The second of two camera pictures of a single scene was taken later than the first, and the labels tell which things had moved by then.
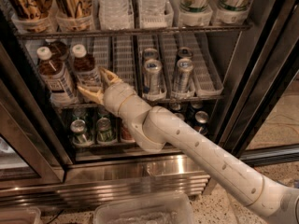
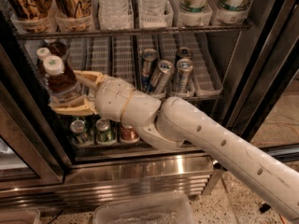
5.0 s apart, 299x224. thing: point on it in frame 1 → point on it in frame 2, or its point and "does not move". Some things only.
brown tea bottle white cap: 86,71 → 62,84
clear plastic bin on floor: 162,209 does not move
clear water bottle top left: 115,7 does not move
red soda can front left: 125,134 does not move
